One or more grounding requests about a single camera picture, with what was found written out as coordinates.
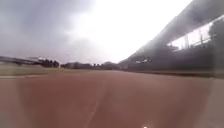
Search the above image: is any row of distant trees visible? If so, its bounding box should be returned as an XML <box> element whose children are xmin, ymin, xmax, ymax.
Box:
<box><xmin>39</xmin><ymin>58</ymin><xmax>122</xmax><ymax>71</ymax></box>

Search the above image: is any red running track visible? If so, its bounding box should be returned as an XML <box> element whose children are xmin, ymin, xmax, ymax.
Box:
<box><xmin>0</xmin><ymin>69</ymin><xmax>224</xmax><ymax>128</ymax></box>

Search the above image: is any large grandstand building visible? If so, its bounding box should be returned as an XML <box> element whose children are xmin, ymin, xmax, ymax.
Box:
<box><xmin>118</xmin><ymin>0</ymin><xmax>224</xmax><ymax>79</ymax></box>

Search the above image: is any grass field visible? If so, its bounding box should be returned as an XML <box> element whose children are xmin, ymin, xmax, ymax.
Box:
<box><xmin>0</xmin><ymin>63</ymin><xmax>101</xmax><ymax>78</ymax></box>

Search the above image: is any low distant building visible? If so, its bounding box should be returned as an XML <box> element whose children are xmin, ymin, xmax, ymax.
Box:
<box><xmin>0</xmin><ymin>55</ymin><xmax>46</xmax><ymax>66</ymax></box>

